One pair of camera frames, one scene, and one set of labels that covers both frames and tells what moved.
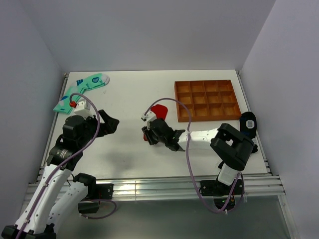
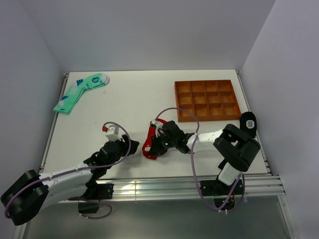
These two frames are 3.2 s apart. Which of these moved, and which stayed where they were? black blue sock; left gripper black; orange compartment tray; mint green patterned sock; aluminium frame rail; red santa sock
Moved: red santa sock; left gripper black
Stayed: aluminium frame rail; black blue sock; orange compartment tray; mint green patterned sock
